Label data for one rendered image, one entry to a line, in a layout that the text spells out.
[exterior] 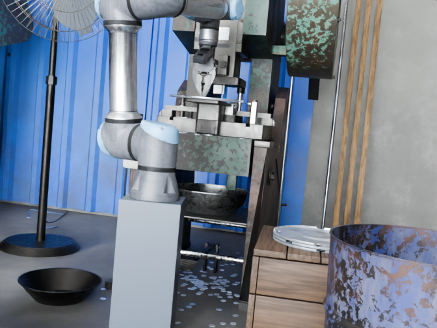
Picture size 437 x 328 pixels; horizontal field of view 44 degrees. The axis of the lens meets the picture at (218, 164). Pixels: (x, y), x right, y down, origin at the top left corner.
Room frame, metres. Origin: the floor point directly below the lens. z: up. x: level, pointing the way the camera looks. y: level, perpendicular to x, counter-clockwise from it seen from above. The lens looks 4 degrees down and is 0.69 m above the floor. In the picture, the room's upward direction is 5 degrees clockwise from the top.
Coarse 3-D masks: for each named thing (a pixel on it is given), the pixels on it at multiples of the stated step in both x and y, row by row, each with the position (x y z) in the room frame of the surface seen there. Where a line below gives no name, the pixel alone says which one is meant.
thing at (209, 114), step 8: (200, 104) 2.19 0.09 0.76; (208, 104) 2.18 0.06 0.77; (216, 104) 2.14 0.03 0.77; (224, 104) 2.14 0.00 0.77; (200, 112) 2.18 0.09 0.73; (208, 112) 2.18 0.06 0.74; (216, 112) 2.17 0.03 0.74; (200, 120) 2.18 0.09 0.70; (208, 120) 2.18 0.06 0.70; (216, 120) 2.17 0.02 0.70; (200, 128) 2.18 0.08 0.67; (208, 128) 2.18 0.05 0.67; (216, 128) 2.17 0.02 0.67
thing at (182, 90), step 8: (184, 80) 2.75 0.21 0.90; (184, 88) 2.68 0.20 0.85; (176, 104) 2.64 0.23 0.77; (176, 112) 2.63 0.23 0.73; (184, 112) 2.63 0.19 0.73; (176, 176) 2.59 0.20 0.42; (184, 176) 2.73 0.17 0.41; (192, 176) 2.90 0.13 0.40; (128, 192) 2.11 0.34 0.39; (184, 224) 2.81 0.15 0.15; (184, 232) 2.83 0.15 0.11; (184, 240) 2.84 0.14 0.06; (184, 248) 2.86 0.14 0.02; (112, 280) 2.12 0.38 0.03
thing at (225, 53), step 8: (224, 24) 2.27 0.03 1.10; (232, 24) 2.26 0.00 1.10; (224, 32) 2.27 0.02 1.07; (232, 32) 2.26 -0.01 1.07; (224, 40) 2.27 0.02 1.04; (232, 40) 2.26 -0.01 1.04; (216, 48) 2.27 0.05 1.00; (224, 48) 2.27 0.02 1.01; (232, 48) 2.26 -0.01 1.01; (216, 56) 2.24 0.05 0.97; (224, 56) 2.24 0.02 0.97; (232, 56) 2.26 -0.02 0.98; (240, 56) 2.35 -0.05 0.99; (224, 64) 2.22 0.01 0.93; (232, 64) 2.26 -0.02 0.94; (240, 64) 2.37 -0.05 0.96; (224, 72) 2.23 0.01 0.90; (232, 72) 2.26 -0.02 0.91
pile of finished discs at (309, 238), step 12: (276, 228) 1.74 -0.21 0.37; (288, 228) 1.77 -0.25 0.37; (300, 228) 1.79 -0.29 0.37; (312, 228) 1.81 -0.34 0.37; (324, 228) 1.82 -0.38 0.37; (276, 240) 1.64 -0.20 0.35; (288, 240) 1.62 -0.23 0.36; (300, 240) 1.59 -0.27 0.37; (312, 240) 1.61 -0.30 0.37; (324, 240) 1.62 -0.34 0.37; (324, 252) 1.54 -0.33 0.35
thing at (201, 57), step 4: (200, 48) 2.04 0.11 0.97; (204, 48) 2.04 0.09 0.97; (208, 48) 2.04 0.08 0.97; (212, 48) 2.05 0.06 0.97; (196, 52) 2.00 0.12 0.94; (200, 52) 2.00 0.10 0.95; (204, 52) 2.00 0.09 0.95; (208, 52) 2.00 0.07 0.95; (212, 52) 2.05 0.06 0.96; (196, 56) 1.96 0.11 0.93; (200, 56) 1.96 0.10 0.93; (204, 56) 1.97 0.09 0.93; (208, 56) 2.00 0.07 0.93; (196, 60) 1.96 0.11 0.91; (200, 60) 1.96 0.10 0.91; (204, 60) 1.96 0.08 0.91
